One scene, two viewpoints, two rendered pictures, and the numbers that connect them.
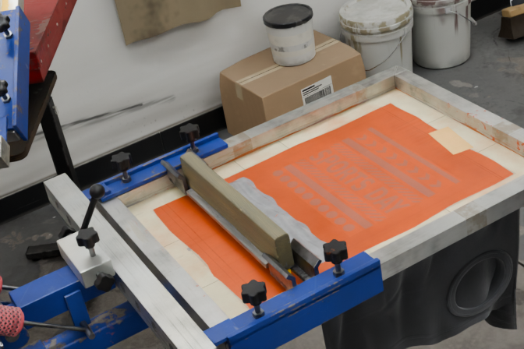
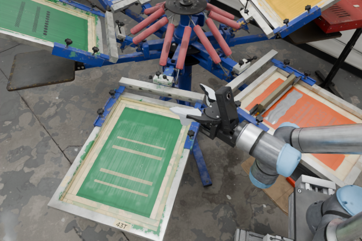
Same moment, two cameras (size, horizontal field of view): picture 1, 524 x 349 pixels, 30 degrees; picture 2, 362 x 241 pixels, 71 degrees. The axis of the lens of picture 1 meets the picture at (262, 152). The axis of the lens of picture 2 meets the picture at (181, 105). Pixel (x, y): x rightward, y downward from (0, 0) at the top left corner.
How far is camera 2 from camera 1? 0.99 m
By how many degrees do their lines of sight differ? 55
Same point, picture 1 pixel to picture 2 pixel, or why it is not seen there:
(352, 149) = (330, 120)
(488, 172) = (332, 162)
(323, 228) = (284, 119)
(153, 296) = (232, 84)
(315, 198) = (298, 114)
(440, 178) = not seen: hidden behind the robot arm
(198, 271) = (256, 93)
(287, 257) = (259, 110)
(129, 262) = (244, 76)
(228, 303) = (245, 103)
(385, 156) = not seen: hidden behind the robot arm
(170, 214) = (278, 82)
